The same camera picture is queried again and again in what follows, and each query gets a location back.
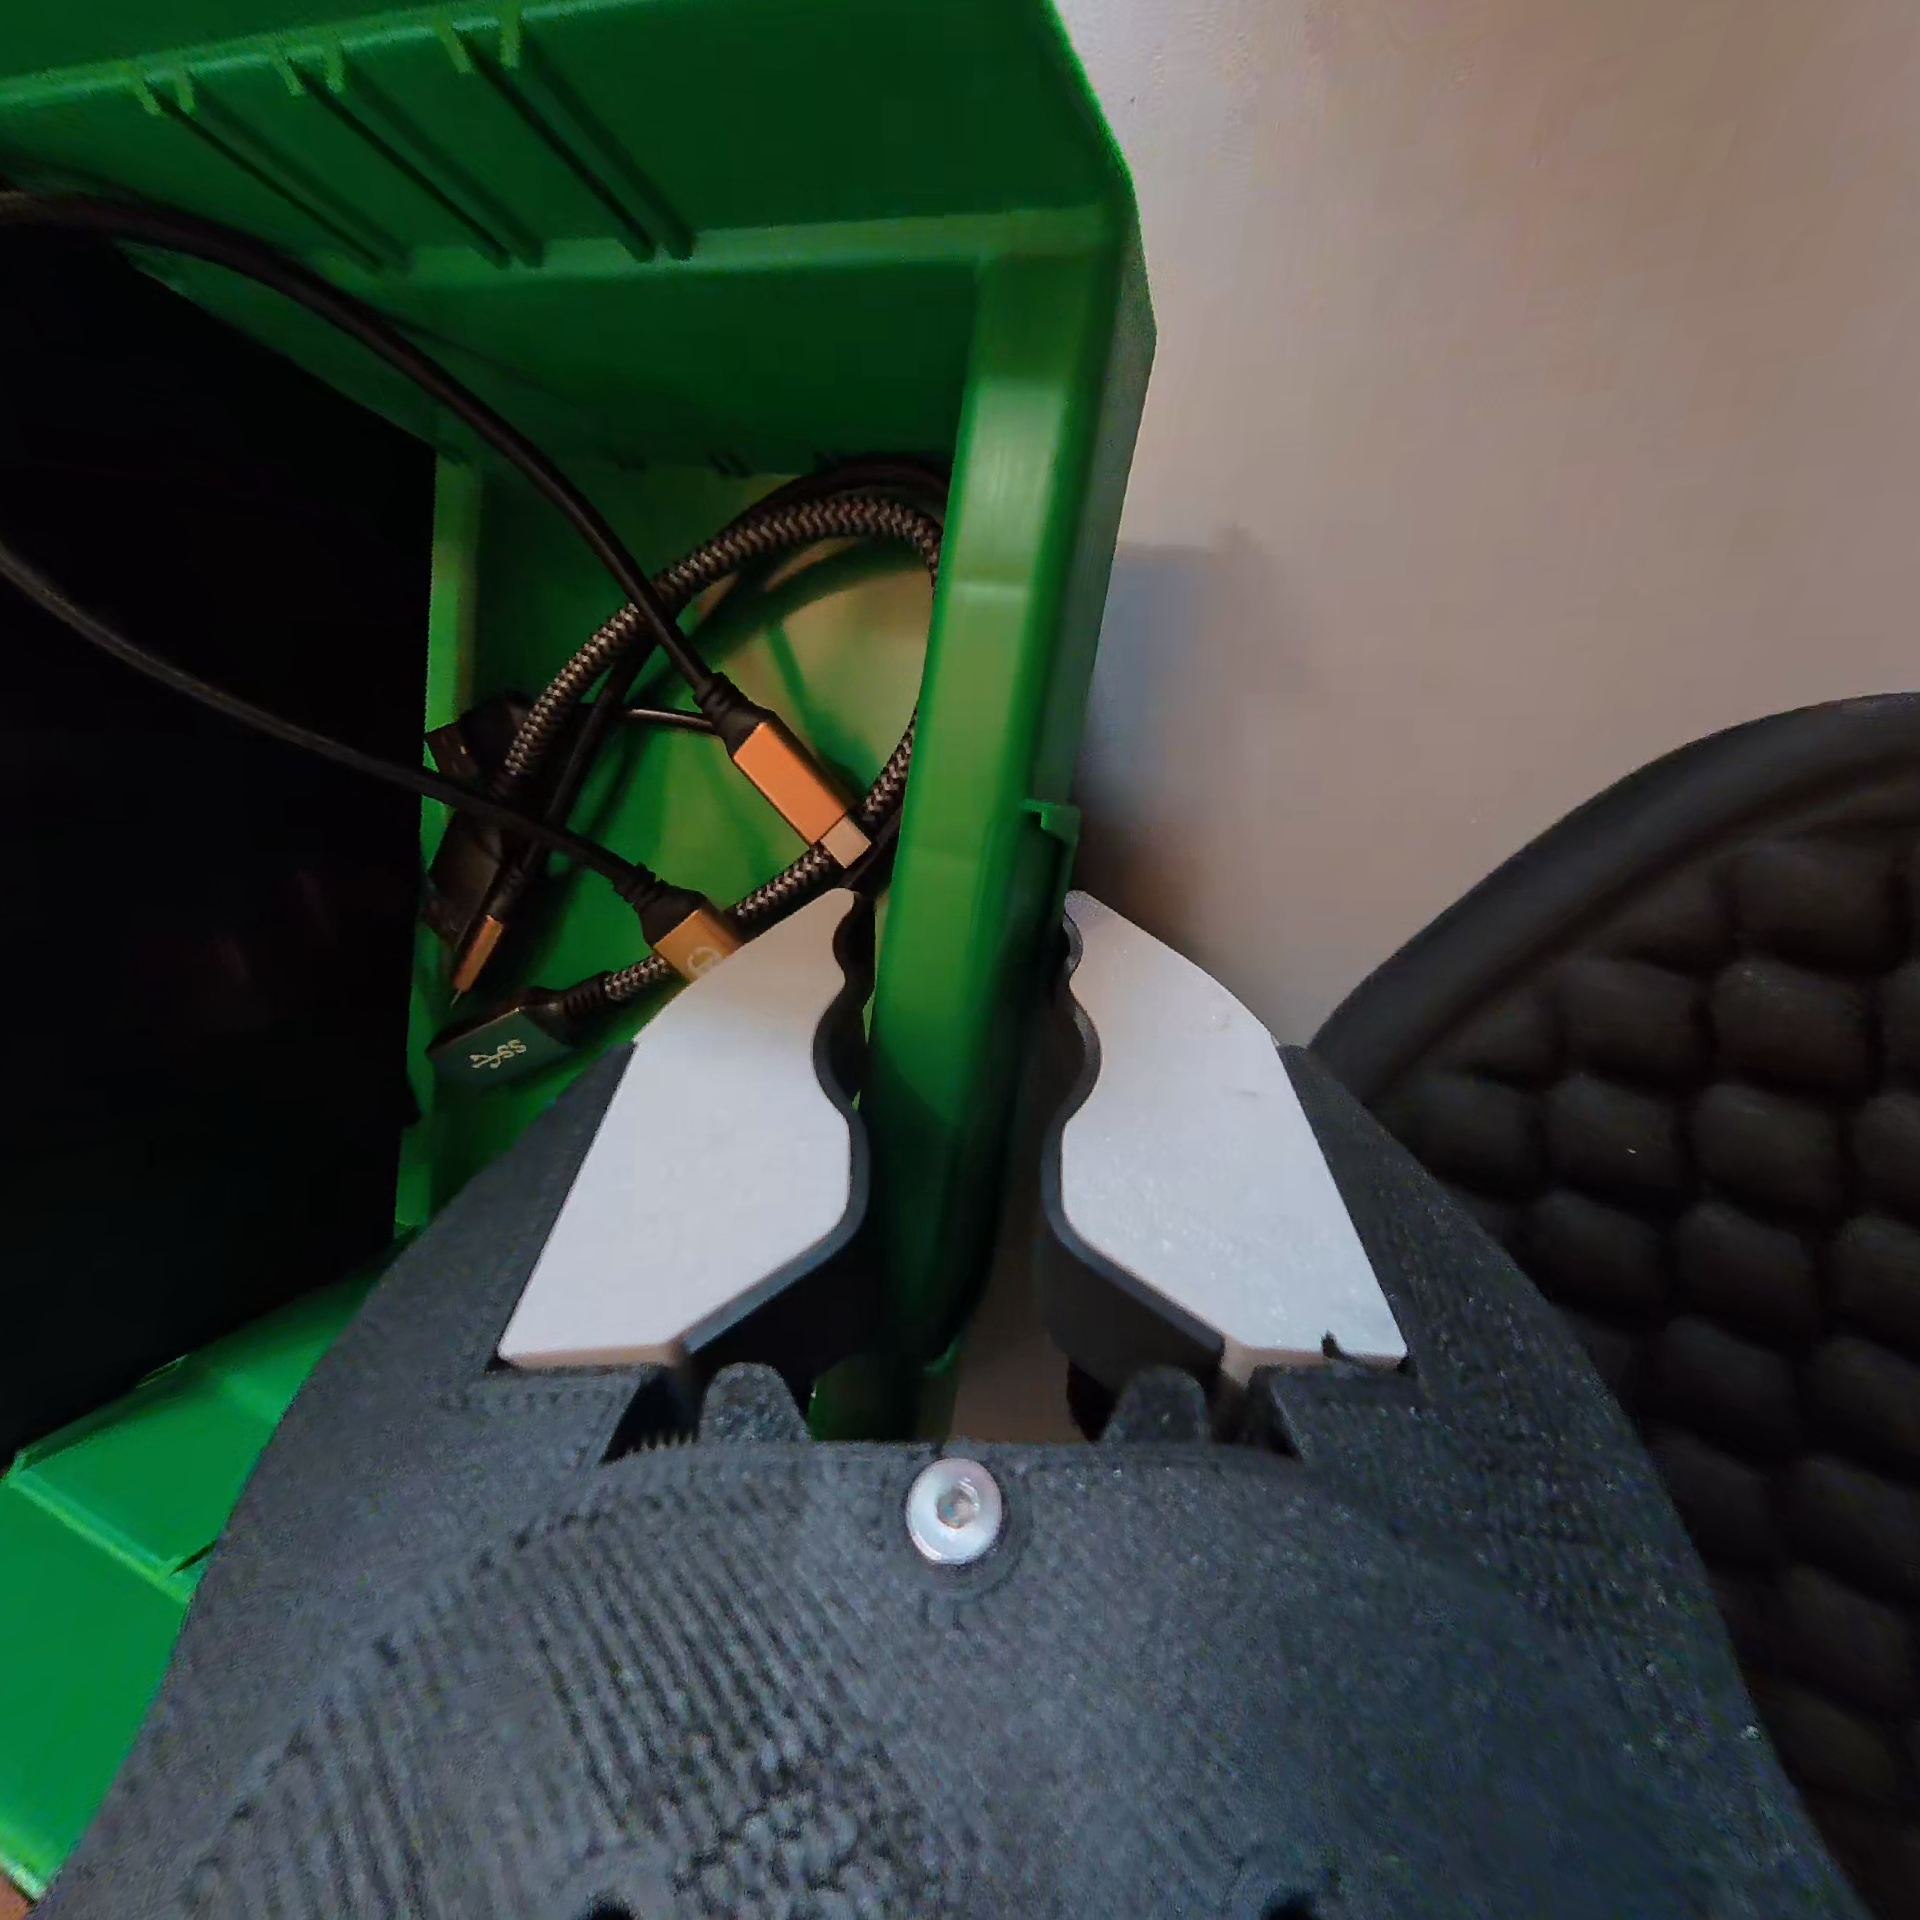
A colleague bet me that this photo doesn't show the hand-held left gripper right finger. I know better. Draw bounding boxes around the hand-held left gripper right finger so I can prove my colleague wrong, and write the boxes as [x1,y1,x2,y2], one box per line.
[1039,891,1406,1440]

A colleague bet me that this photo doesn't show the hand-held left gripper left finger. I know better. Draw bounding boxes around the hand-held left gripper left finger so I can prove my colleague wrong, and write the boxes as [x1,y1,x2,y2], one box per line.
[495,894,873,1430]

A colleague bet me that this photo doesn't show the green plastic bin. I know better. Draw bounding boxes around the green plastic bin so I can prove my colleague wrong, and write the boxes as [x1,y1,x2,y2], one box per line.
[0,0,1157,1896]

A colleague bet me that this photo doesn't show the black ribbed wrist rest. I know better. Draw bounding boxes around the black ribbed wrist rest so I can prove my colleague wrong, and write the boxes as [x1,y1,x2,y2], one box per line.
[1315,695,1920,1920]

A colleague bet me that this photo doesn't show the loose black cable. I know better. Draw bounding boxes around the loose black cable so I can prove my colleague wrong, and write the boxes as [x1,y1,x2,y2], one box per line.
[423,695,528,950]

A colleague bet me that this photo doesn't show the grey braided usb cable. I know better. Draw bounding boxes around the grey braided usb cable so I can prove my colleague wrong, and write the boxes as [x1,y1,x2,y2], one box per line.
[423,462,955,1070]

